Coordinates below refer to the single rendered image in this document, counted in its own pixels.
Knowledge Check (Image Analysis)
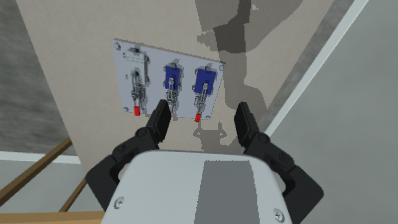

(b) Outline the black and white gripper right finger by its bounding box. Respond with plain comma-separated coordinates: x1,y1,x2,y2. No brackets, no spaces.
234,102,324,224

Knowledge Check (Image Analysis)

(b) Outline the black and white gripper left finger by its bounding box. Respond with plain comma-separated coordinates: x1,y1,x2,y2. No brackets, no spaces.
85,99,172,213

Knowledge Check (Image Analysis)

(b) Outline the blue flat metal blank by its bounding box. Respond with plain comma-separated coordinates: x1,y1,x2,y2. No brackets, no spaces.
165,66,180,90

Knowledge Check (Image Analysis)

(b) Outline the grey fixture plate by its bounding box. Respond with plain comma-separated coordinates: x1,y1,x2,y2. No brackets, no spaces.
111,40,226,120

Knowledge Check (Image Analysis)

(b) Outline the blue flat plate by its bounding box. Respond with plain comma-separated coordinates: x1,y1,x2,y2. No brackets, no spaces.
194,68,216,95

